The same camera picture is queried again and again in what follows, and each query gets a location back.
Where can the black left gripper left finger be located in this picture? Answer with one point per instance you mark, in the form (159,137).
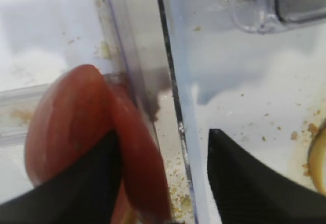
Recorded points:
(86,192)

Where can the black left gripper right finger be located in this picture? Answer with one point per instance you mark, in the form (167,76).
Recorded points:
(247,191)

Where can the tomato slice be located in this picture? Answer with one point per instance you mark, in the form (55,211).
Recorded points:
(70,118)
(143,167)

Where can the standing tomato slice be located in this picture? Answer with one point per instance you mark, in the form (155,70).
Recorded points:
(70,118)

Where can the bottom bun on tray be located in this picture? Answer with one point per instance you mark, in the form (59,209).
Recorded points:
(316,159)

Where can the metal baking tray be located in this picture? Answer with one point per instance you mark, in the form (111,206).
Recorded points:
(265,90)

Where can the clear plastic container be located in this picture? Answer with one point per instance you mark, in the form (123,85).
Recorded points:
(276,16)

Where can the clear rail upper left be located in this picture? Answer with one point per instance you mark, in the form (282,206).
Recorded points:
(17,108)

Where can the clear long rail left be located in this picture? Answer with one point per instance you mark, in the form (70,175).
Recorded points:
(145,47)

